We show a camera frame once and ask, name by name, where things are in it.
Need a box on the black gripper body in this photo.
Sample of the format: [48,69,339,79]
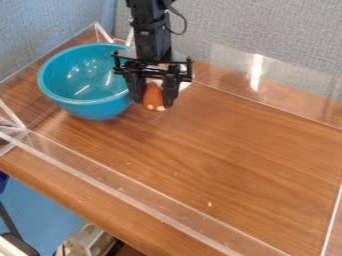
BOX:
[112,20,192,83]

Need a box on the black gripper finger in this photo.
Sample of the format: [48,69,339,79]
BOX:
[162,64,180,108]
[124,61,146,103]

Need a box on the brown and white toy mushroom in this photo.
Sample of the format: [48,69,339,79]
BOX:
[140,63,194,112]

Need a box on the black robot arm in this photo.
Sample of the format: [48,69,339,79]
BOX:
[112,0,192,108]

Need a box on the blue plastic bowl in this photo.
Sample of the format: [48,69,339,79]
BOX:
[37,42,132,120]

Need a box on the grey white box under table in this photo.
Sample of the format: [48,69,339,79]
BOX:
[55,223,116,256]

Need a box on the black white object bottom left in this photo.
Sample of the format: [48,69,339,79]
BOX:
[0,233,40,256]

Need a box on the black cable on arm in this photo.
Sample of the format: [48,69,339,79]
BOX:
[163,4,188,36]

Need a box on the clear acrylic barrier wall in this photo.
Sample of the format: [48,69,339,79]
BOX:
[0,20,342,256]

